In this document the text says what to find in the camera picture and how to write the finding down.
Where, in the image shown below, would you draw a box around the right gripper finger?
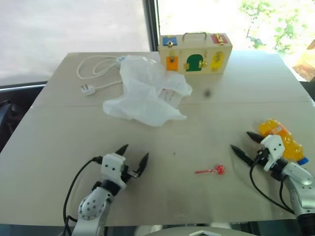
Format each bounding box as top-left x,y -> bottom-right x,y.
230,144 -> 254,166
246,131 -> 264,144

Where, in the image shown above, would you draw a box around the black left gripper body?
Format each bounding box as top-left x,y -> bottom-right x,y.
121,164 -> 140,184

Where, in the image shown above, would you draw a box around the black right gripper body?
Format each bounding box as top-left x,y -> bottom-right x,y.
252,147 -> 271,166

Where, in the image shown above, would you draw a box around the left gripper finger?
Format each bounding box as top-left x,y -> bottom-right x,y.
115,144 -> 129,156
136,152 -> 150,177

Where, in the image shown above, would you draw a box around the red wrapped lollipop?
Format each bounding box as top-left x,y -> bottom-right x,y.
194,165 -> 226,176

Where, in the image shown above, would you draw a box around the orange drink bottle blue cap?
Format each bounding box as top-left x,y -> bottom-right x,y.
257,118 -> 310,166

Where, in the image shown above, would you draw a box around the white translucent plastic bag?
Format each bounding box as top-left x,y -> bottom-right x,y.
102,55 -> 193,127

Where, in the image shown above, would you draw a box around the grey rounded robot body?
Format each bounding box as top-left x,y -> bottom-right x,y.
144,226 -> 250,236

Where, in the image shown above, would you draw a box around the wooden structure outside window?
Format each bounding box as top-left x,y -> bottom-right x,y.
292,39 -> 315,82

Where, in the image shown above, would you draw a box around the black chair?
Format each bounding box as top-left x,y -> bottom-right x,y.
0,98 -> 26,153

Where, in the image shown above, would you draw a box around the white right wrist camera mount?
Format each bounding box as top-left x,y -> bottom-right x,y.
260,134 -> 286,173

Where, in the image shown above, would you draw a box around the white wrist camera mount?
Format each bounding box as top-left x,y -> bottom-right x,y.
100,152 -> 127,190
260,134 -> 286,173

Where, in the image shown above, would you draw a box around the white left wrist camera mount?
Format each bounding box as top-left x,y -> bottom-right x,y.
100,152 -> 127,190

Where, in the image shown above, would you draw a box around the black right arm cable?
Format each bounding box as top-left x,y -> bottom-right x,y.
249,154 -> 296,215

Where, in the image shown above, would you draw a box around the white power cable with plug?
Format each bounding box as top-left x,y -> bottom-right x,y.
76,55 -> 124,97

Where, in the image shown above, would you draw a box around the wooden lock box with handle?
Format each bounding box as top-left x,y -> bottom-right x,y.
158,31 -> 233,75

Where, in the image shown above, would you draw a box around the grey metal rail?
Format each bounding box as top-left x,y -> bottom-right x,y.
0,83 -> 48,93

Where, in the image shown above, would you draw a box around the dark window frame post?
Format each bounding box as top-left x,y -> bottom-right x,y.
142,0 -> 161,53

